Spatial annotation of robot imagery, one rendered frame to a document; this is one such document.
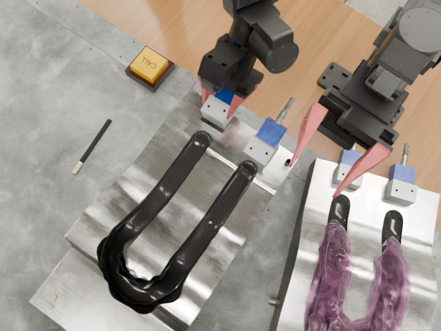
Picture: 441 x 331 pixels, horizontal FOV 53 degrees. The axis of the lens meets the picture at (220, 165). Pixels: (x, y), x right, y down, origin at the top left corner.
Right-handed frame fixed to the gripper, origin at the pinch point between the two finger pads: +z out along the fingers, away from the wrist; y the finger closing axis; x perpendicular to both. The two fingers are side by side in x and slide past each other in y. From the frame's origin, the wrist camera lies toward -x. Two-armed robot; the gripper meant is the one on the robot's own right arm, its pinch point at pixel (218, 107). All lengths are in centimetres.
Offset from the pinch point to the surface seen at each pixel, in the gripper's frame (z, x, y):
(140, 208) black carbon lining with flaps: 15.2, -18.1, -1.7
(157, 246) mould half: 15.7, -22.6, 5.3
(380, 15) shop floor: 15, 153, 14
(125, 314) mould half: 28.0, -29.6, 6.3
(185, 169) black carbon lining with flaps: 11.3, -7.3, 0.5
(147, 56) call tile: 4.5, 9.9, -22.0
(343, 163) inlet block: 2.2, 8.6, 25.8
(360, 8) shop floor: 15, 151, 4
